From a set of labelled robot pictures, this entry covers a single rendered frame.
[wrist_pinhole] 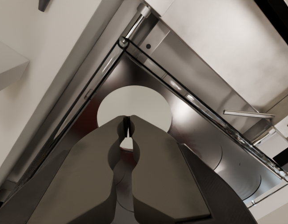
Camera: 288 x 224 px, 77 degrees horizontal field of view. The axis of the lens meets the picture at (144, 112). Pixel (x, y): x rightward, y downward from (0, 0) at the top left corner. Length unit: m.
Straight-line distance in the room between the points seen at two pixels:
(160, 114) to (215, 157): 0.12
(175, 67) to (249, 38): 0.11
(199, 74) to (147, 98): 0.12
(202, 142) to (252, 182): 0.14
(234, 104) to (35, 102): 0.31
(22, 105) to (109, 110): 0.10
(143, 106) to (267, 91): 0.18
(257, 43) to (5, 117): 0.28
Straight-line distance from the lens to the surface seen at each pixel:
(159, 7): 0.20
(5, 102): 0.19
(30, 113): 0.19
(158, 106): 0.23
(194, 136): 0.27
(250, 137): 0.40
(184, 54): 0.30
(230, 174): 0.35
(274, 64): 0.30
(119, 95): 0.23
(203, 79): 0.32
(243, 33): 0.26
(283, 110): 0.31
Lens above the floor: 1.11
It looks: 61 degrees down
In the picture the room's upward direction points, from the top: 174 degrees clockwise
